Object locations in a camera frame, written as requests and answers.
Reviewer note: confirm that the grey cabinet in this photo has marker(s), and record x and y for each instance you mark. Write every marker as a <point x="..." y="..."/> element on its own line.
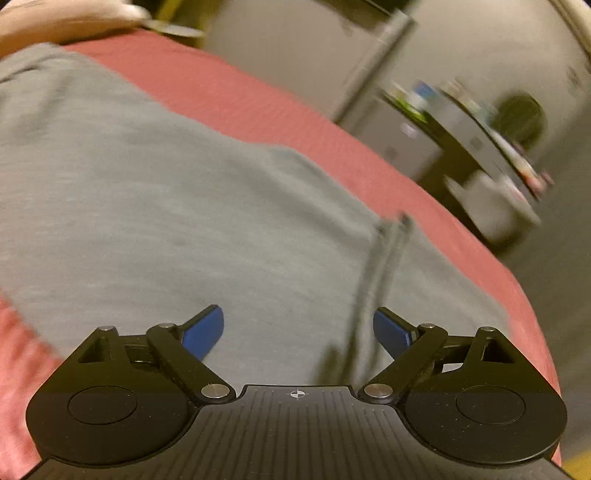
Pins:
<point x="392" y="138"/>

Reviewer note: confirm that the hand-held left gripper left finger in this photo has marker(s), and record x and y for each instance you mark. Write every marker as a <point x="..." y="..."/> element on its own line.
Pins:
<point x="205" y="326"/>

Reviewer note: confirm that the grey sweatpants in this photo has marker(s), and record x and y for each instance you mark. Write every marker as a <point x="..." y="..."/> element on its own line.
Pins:
<point x="161" y="207"/>

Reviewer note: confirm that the dark round thing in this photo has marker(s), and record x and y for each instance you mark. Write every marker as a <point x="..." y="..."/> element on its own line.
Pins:
<point x="521" y="117"/>

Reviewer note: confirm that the beige chair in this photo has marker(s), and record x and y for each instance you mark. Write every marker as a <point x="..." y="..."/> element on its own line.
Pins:
<point x="494" y="207"/>

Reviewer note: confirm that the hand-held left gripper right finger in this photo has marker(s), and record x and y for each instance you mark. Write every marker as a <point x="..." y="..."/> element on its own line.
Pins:
<point x="392" y="330"/>

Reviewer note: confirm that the pink ribbed blanket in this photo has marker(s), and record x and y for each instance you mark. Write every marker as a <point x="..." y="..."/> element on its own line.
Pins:
<point x="277" y="110"/>

